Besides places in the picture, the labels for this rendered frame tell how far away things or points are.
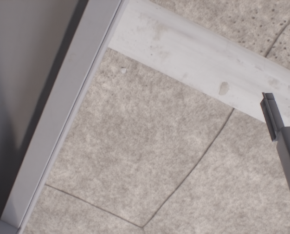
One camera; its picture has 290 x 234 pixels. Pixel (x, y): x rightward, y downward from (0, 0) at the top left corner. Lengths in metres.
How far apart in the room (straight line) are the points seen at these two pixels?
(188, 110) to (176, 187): 0.20
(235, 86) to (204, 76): 0.04
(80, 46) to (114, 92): 0.80
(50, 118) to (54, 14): 0.04
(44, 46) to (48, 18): 0.01
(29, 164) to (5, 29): 0.06
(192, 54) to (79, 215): 0.66
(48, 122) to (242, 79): 0.48
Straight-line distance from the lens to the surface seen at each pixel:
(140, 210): 1.15
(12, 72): 0.23
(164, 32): 0.65
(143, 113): 0.99
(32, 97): 0.23
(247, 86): 0.67
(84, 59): 0.19
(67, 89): 0.20
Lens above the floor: 0.83
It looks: 56 degrees down
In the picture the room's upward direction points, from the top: 159 degrees counter-clockwise
